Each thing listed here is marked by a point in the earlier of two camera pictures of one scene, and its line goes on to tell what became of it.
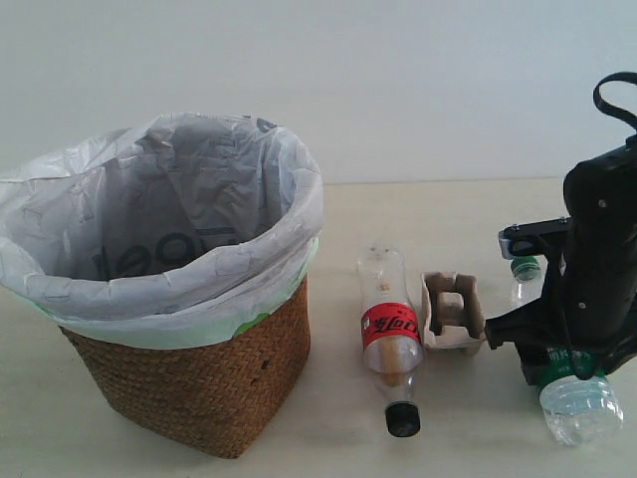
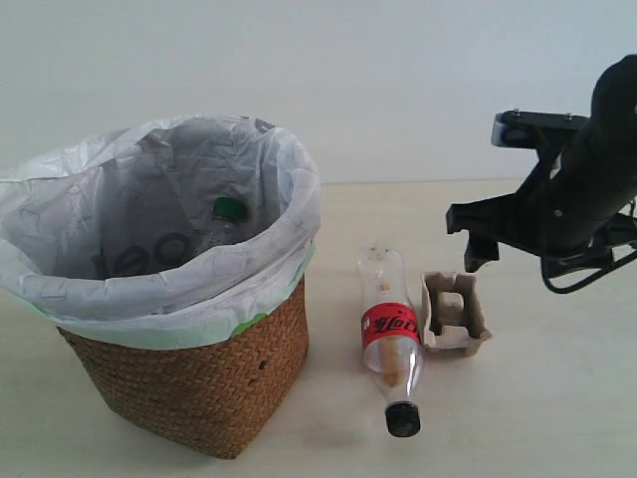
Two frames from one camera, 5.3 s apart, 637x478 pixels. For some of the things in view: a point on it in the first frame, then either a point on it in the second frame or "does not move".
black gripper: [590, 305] -> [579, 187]
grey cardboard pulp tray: [453, 310] does not move
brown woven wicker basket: [212, 396] does not move
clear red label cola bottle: [391, 334] does not move
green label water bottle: [579, 411] -> [228, 214]
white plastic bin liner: [173, 233] does not move
